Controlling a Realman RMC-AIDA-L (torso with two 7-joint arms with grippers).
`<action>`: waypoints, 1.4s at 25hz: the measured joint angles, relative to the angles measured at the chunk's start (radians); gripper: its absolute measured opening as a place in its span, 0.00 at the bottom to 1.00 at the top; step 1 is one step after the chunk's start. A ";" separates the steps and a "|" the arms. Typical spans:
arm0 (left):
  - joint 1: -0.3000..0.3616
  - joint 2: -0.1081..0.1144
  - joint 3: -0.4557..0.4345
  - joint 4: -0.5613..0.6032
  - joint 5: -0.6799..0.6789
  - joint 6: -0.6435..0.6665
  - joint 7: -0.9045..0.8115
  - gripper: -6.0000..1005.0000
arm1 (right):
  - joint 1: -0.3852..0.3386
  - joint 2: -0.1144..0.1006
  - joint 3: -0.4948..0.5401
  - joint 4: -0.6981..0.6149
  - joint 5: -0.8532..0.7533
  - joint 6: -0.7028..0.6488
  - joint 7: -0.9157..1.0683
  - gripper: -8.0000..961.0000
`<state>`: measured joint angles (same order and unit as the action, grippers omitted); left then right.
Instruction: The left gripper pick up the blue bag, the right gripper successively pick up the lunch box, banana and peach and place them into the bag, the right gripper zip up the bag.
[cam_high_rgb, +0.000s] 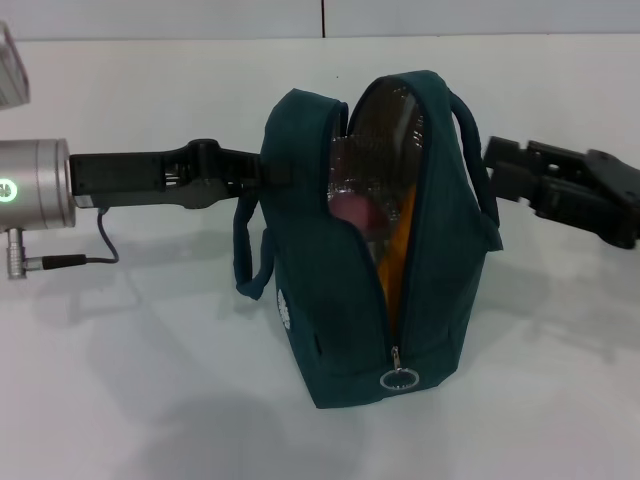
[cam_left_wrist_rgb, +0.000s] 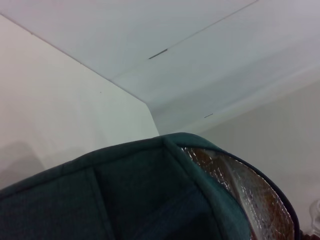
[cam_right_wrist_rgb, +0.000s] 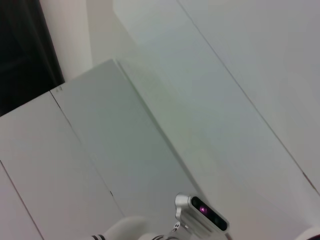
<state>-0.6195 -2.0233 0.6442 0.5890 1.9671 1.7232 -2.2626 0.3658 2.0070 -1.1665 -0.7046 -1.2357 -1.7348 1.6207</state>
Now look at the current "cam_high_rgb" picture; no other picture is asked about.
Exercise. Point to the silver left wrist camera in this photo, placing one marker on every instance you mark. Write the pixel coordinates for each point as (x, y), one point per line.
(12, 75)

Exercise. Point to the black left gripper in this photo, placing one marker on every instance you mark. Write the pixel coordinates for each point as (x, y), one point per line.
(125, 177)

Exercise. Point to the pink toy peach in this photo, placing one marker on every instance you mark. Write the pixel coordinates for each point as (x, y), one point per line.
(357, 210)

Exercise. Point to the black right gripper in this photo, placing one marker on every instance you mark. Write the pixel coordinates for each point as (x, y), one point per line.
(590, 195)

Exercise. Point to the yellow banana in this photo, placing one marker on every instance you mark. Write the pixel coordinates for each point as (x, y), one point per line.
(395, 260)

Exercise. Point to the dark teal insulated lunch bag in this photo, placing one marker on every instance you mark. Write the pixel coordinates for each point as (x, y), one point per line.
(440, 280)

